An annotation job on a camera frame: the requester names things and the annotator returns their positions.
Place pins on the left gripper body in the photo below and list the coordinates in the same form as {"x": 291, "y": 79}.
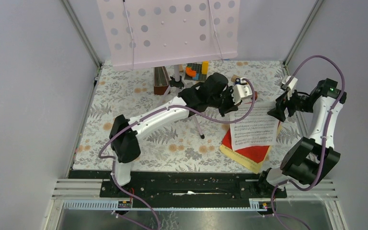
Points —
{"x": 226, "y": 102}

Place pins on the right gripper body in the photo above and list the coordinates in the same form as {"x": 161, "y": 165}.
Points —
{"x": 298, "y": 103}

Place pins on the white sheet music page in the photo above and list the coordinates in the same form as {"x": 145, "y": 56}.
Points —
{"x": 257, "y": 129}

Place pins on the pink music stand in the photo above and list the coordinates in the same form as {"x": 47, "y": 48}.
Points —
{"x": 154, "y": 33}

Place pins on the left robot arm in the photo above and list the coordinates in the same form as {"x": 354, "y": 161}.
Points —
{"x": 214, "y": 92}

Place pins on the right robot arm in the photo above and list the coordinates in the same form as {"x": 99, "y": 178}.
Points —
{"x": 313, "y": 156}

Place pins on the floral table mat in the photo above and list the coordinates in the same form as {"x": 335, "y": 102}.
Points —
{"x": 181, "y": 146}

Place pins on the wooden block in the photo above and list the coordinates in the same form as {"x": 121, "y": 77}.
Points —
{"x": 234, "y": 78}

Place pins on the blue toy brick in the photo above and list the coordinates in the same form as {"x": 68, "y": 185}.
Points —
{"x": 196, "y": 77}

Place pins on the yellow toy brick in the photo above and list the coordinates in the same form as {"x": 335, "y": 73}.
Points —
{"x": 204, "y": 67}

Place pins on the dark grey brick baseplate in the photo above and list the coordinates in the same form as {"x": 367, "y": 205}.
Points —
{"x": 197, "y": 68}

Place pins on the orange curved brick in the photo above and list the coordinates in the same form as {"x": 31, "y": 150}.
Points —
{"x": 190, "y": 72}

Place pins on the yellow sheet music page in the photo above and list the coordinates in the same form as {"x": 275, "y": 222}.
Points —
{"x": 248, "y": 164}

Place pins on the brown metronome box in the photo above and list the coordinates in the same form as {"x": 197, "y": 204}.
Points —
{"x": 160, "y": 80}

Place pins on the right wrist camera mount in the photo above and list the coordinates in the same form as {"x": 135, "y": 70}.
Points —
{"x": 288, "y": 84}

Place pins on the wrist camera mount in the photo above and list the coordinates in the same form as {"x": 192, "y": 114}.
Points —
{"x": 288, "y": 84}
{"x": 242, "y": 92}

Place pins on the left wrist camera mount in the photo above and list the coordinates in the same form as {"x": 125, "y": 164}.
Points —
{"x": 242, "y": 92}

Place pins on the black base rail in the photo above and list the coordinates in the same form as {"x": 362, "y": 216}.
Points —
{"x": 186, "y": 189}

